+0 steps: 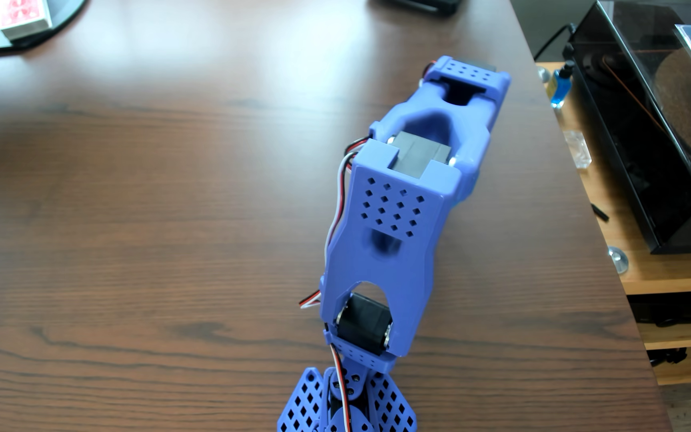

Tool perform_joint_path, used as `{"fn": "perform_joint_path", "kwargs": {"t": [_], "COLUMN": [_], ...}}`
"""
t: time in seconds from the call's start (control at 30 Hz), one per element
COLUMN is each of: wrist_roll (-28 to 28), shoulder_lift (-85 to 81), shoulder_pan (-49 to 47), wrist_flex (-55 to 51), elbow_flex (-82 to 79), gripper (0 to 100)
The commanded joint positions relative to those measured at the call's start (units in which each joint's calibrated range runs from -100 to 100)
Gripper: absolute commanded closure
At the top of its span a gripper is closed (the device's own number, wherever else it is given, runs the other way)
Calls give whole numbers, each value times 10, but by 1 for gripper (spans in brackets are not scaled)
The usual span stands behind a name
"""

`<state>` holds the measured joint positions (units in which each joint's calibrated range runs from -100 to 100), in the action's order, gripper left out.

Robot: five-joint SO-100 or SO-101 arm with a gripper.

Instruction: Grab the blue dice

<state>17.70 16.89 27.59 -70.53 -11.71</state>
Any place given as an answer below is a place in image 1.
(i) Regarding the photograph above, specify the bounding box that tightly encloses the flat black device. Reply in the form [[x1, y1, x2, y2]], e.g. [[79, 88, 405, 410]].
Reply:
[[374, 0, 463, 17]]

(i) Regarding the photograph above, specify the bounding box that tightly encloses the clear plastic cube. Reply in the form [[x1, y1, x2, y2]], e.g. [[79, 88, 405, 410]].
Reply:
[[563, 130, 593, 169]]

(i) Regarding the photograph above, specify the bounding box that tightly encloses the small blue liquid bottle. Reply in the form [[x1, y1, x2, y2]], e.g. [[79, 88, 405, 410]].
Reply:
[[549, 60, 577, 109]]

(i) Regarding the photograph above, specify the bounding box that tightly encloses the light wooden cabinet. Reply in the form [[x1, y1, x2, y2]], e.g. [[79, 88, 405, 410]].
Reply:
[[535, 61, 691, 385]]

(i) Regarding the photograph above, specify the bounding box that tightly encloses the red playing card deck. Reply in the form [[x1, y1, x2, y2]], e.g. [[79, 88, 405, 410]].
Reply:
[[0, 0, 54, 41]]

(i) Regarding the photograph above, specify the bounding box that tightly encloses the arm side servo cable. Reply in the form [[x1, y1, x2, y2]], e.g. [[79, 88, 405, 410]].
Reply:
[[299, 136, 371, 310]]

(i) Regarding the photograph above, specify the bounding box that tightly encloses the black power cable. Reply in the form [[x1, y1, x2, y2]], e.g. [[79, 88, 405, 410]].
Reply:
[[534, 23, 578, 62]]

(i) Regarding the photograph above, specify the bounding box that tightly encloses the black record player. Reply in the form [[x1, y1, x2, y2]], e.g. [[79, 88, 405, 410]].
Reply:
[[563, 0, 691, 254]]

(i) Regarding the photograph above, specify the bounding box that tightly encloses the black cable bundle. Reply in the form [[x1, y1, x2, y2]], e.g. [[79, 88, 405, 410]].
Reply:
[[649, 346, 689, 366]]

